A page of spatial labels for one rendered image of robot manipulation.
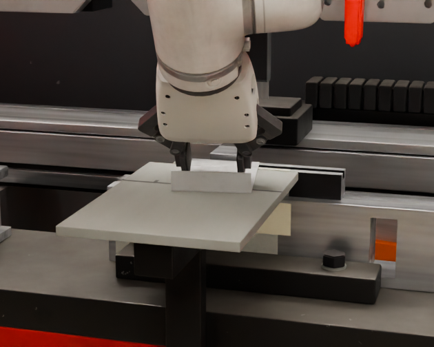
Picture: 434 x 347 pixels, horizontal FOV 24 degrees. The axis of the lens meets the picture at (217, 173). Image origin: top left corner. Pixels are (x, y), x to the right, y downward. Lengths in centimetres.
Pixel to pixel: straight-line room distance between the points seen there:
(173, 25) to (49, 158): 68
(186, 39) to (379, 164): 56
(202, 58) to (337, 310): 34
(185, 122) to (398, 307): 31
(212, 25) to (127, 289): 38
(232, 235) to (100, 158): 59
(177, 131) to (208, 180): 7
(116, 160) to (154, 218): 51
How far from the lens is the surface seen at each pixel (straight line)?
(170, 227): 94
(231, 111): 98
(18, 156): 154
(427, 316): 109
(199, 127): 100
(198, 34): 88
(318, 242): 115
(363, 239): 114
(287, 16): 87
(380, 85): 151
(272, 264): 113
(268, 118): 102
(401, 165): 138
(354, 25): 104
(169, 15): 87
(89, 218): 97
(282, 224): 115
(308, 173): 114
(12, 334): 118
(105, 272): 119
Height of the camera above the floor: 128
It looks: 14 degrees down
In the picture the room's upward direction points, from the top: straight up
